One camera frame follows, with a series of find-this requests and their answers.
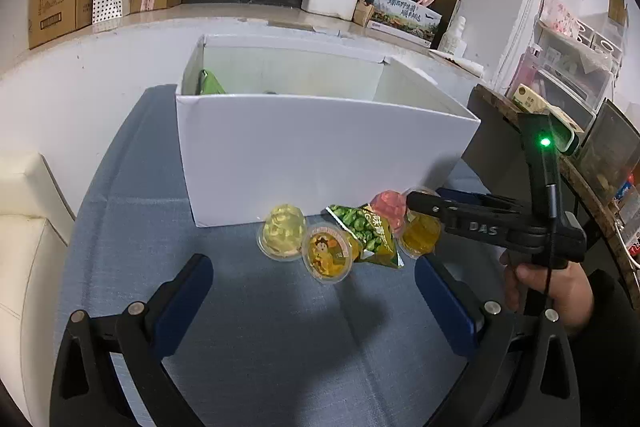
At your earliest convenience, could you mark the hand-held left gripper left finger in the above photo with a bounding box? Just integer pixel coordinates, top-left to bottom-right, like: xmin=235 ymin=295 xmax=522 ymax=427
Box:
xmin=50 ymin=253 xmax=213 ymax=427

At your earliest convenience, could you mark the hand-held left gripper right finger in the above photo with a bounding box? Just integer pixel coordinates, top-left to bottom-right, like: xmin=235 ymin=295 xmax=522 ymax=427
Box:
xmin=415 ymin=253 xmax=576 ymax=427

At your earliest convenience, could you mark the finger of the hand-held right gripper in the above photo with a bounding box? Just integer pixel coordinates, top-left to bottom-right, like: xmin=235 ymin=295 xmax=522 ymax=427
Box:
xmin=436 ymin=188 xmax=531 ymax=220
xmin=406 ymin=189 xmax=546 ymax=253

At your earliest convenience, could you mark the plain orange jelly cup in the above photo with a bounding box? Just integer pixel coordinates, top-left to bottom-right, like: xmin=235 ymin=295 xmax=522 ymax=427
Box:
xmin=400 ymin=213 xmax=443 ymax=258

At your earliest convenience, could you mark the pink jelly cup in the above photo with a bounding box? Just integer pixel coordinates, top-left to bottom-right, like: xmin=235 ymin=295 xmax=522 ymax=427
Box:
xmin=371 ymin=189 xmax=416 ymax=238

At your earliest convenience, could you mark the small green pea packet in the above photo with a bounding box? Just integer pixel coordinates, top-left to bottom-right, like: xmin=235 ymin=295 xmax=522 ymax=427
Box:
xmin=326 ymin=204 xmax=405 ymax=269

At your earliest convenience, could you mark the pale yellow jelly cup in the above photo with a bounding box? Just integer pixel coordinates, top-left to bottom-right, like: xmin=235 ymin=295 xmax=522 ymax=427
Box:
xmin=257 ymin=203 xmax=307 ymax=262

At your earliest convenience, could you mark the orange jelly cup cartoon lid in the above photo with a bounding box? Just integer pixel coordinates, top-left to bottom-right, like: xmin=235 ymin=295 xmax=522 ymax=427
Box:
xmin=301 ymin=227 xmax=363 ymax=284

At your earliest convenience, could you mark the white cardboard box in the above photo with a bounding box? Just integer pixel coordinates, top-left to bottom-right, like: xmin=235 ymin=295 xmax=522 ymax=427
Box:
xmin=175 ymin=33 xmax=482 ymax=229

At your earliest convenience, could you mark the green snack packet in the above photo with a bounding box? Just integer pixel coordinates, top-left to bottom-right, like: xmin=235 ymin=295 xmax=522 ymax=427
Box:
xmin=199 ymin=69 xmax=228 ymax=96

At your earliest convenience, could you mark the person's right forearm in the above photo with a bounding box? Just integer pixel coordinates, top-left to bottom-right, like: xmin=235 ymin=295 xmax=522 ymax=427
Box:
xmin=570 ymin=269 xmax=640 ymax=427

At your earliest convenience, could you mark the person's right hand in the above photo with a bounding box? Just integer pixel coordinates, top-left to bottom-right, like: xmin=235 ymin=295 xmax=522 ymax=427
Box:
xmin=502 ymin=257 xmax=596 ymax=337

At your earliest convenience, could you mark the grey alarm clock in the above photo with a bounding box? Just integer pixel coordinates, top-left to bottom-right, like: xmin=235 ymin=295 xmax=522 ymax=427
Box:
xmin=552 ymin=114 xmax=582 ymax=156

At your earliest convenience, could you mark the dark wooden shelf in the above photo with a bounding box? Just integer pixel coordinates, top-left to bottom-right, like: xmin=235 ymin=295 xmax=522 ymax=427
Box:
xmin=467 ymin=84 xmax=640 ymax=298

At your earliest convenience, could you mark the clear acrylic container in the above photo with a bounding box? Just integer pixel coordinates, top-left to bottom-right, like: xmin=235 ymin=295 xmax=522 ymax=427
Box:
xmin=580 ymin=99 xmax=640 ymax=198

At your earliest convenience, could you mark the cream printed carton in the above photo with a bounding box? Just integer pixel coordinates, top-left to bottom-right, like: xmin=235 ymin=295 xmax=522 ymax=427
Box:
xmin=512 ymin=84 xmax=567 ymax=118

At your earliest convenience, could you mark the blue-grey tablecloth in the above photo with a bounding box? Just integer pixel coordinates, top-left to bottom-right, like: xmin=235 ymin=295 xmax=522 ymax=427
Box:
xmin=47 ymin=84 xmax=511 ymax=427

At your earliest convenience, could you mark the plastic drawer organizer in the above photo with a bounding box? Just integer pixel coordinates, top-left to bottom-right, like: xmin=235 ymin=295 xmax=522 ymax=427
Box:
xmin=510 ymin=0 xmax=626 ymax=124

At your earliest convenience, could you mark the cream leather sofa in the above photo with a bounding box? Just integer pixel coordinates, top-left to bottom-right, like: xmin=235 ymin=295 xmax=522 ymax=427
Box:
xmin=0 ymin=152 xmax=76 ymax=423

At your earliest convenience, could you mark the white plastic bottle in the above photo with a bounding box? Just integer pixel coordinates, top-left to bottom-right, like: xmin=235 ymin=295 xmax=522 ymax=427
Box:
xmin=440 ymin=17 xmax=467 ymax=56

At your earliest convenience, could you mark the printed landscape tissue box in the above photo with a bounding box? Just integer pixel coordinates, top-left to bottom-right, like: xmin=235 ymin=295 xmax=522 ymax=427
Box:
xmin=369 ymin=0 xmax=443 ymax=46

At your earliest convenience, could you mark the small kraft box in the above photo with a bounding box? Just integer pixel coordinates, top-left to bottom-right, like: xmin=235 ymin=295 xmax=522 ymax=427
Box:
xmin=353 ymin=0 xmax=375 ymax=26

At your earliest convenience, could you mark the brown wall label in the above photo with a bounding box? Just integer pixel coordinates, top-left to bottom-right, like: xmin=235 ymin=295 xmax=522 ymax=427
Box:
xmin=607 ymin=0 xmax=629 ymax=26

